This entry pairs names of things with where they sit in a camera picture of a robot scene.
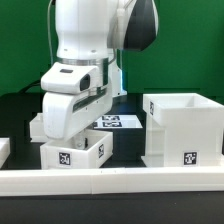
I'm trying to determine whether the white drawer box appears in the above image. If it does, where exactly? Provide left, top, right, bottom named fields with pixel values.
left=40, top=129, right=113, bottom=169
left=29, top=113, right=49, bottom=142

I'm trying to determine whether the fiducial marker sheet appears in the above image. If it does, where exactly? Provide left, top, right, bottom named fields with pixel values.
left=93, top=115, right=142, bottom=129

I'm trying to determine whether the white barrier rail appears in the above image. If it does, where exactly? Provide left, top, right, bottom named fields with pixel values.
left=0, top=167, right=224, bottom=196
left=0, top=138, right=10, bottom=168

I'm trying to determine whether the white drawer cabinet frame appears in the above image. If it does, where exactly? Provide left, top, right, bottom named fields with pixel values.
left=142, top=93, right=224, bottom=167

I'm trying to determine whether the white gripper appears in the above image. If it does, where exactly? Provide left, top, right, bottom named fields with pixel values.
left=41, top=62, right=112, bottom=149

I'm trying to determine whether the white left barrier rail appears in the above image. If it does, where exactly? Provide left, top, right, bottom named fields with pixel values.
left=0, top=138, right=10, bottom=168

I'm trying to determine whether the black cable with connector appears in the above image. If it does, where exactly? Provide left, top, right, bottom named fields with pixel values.
left=19, top=79, right=44, bottom=94

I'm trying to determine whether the white front drawer box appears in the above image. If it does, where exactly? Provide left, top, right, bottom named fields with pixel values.
left=40, top=129, right=113, bottom=169

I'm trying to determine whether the white thin cable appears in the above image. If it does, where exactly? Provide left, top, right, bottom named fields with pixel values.
left=46, top=0, right=56, bottom=68

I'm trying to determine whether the white front barrier rail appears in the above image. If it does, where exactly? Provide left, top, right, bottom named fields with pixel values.
left=0, top=167, right=224, bottom=196

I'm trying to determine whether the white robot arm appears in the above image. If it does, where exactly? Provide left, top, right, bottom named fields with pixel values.
left=41, top=0, right=158, bottom=149

